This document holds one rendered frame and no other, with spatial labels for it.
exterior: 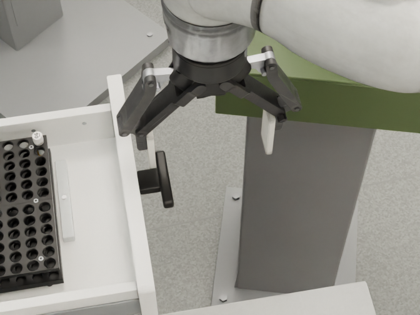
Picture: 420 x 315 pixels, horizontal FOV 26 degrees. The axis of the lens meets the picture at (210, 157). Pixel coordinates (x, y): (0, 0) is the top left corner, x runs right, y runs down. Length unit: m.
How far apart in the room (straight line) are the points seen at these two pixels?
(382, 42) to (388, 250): 1.37
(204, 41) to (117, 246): 0.34
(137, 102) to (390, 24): 0.34
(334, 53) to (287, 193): 0.88
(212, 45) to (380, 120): 0.46
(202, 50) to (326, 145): 0.63
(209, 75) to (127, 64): 1.38
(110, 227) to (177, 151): 1.06
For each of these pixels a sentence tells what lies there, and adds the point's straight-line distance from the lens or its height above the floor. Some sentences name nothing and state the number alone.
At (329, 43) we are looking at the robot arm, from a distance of 0.72.
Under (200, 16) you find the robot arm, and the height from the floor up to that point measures 1.19.
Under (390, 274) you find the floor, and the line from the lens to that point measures 2.02.
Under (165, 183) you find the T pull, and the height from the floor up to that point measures 0.91.
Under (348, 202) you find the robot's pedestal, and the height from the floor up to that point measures 0.42.
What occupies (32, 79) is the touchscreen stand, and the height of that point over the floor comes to 0.04.
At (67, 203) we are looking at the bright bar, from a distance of 1.10.
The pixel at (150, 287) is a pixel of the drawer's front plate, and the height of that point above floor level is 0.93.
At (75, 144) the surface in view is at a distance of 1.16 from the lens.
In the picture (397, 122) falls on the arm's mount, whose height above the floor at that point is 0.78.
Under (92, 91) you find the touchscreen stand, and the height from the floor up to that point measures 0.03.
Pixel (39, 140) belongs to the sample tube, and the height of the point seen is 0.91.
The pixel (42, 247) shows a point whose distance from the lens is 1.02.
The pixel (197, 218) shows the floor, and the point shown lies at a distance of 2.05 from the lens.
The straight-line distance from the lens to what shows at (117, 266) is 1.07.
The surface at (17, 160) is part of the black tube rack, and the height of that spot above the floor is 0.90.
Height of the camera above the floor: 1.79
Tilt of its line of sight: 57 degrees down
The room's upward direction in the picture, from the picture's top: straight up
